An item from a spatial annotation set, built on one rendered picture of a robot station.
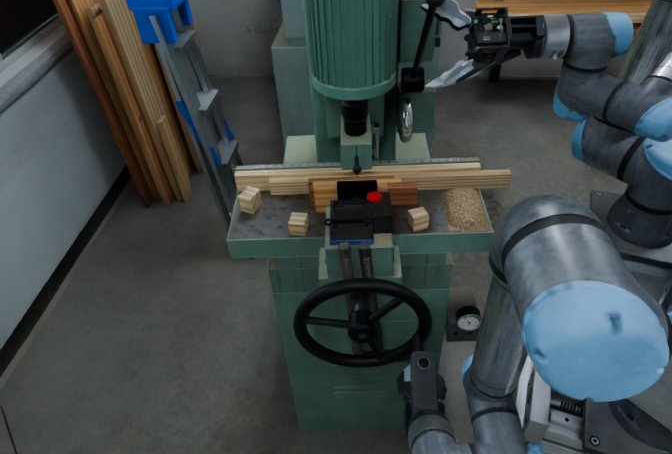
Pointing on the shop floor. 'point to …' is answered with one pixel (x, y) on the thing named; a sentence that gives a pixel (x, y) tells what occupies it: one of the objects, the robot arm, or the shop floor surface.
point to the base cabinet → (335, 403)
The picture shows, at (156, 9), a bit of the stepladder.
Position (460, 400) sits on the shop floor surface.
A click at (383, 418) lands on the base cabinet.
